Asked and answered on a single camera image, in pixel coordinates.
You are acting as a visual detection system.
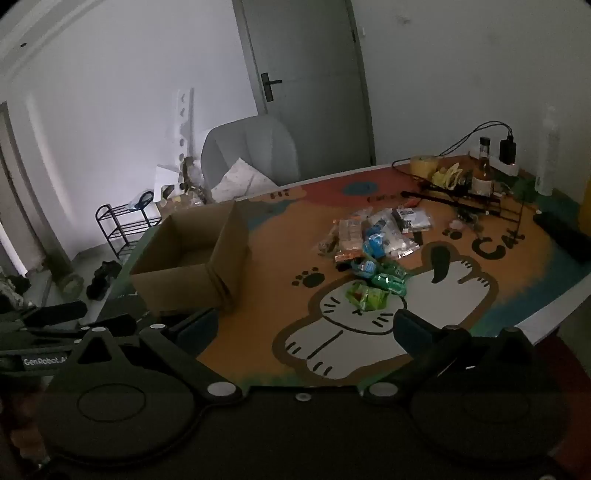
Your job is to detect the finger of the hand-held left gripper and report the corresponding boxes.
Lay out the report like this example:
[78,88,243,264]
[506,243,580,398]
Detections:
[21,301,88,326]
[79,315,138,337]

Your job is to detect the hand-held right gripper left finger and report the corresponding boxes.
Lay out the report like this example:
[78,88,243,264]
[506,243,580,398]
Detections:
[74,308,243,407]

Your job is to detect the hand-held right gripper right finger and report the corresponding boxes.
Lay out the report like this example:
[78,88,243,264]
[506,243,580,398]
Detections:
[362,308,539,407]

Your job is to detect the brown cardboard box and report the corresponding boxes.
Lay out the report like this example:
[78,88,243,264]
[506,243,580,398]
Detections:
[129,200,250,317]

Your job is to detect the green snack packet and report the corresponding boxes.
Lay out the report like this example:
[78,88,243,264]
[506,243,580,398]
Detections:
[345,281,391,313]
[369,261,411,296]

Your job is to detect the black white snack packet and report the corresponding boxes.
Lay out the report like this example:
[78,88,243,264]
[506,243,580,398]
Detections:
[392,207,435,232]

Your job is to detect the clear cracker packet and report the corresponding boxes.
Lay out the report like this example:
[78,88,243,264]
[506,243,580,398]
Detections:
[337,217,363,252]

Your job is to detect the clear packet brown snacks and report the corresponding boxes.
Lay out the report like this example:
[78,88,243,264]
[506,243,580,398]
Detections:
[314,233,340,257]

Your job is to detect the pale round object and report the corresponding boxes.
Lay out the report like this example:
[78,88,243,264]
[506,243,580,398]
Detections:
[60,272,85,296]

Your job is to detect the pile of clothes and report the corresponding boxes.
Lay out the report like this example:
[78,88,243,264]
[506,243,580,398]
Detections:
[0,274,31,310]

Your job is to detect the cat printed table mat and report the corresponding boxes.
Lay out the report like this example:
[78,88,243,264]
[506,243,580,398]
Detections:
[108,161,591,388]

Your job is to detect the black shoe rack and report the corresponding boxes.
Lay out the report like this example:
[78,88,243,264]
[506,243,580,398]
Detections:
[95,189,162,257]

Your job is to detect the brown paper bag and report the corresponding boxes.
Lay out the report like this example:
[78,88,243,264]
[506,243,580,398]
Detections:
[157,185,206,217]

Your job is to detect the dark key bunch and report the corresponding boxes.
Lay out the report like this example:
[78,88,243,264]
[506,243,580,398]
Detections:
[457,208,485,229]

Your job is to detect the white patterned cushion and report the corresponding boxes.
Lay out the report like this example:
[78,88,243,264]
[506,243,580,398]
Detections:
[210,158,280,203]

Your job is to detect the white box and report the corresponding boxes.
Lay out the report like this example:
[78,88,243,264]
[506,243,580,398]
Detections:
[154,164,183,201]

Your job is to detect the brown tall object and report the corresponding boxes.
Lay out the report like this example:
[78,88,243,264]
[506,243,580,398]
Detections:
[180,157,197,192]

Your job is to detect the yellow plastic bag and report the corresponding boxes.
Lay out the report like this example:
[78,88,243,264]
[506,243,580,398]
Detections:
[431,164,464,188]

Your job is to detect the yellow tape roll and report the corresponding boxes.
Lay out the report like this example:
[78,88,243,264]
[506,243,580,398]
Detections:
[410,155,439,177]

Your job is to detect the glass bottle brown liquid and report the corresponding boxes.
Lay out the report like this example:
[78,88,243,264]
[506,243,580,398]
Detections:
[471,137,494,195]

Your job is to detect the white power strip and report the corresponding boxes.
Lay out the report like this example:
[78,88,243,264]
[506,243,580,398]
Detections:
[468,148,520,176]

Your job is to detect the grey chair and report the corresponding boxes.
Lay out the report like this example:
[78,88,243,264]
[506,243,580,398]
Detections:
[201,115,301,201]

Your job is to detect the black charger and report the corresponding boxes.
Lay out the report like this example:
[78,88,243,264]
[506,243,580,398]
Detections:
[499,134,518,165]

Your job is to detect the white perforated board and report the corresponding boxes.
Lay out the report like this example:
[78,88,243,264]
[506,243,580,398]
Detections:
[172,88,195,185]

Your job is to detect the clear plastic bottle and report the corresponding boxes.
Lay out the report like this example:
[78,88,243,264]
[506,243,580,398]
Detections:
[536,106,561,195]

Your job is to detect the grey door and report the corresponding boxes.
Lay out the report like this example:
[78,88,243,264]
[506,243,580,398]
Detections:
[233,0,376,181]

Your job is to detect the grey doorway frame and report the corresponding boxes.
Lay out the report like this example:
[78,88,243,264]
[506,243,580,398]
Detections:
[0,102,70,273]

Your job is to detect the black wire rack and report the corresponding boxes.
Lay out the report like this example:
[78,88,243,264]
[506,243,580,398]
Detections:
[401,182,527,232]

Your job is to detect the black cable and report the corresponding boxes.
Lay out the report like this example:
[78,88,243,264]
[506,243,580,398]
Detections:
[392,121,513,176]

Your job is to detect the black door handle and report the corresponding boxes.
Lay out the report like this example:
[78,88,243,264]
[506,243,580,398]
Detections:
[261,72,283,101]

